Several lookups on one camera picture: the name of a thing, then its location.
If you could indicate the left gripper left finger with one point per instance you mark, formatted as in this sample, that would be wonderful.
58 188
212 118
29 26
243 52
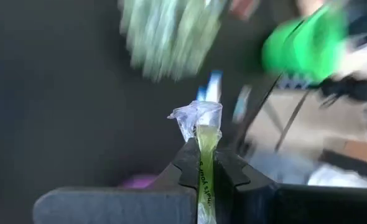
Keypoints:
171 202

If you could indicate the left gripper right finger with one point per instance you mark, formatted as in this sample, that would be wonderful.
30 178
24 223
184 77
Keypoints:
249 202

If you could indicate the green plastic bucket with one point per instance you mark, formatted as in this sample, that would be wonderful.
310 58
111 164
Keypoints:
308 46

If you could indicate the clear wrapped red candy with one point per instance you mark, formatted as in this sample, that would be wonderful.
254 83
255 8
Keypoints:
244 6

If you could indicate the black aluminium table frame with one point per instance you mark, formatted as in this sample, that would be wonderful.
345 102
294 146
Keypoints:
255 115

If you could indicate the green spiky artificial plant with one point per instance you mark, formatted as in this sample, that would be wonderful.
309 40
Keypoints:
171 34

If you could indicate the purple plastic bucket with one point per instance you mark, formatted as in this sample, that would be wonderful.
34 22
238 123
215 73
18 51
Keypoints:
138 182

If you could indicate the black table mat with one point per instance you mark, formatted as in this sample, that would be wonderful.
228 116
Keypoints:
62 93

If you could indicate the clear green candy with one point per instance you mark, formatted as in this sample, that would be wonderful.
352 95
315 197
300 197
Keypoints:
206 137

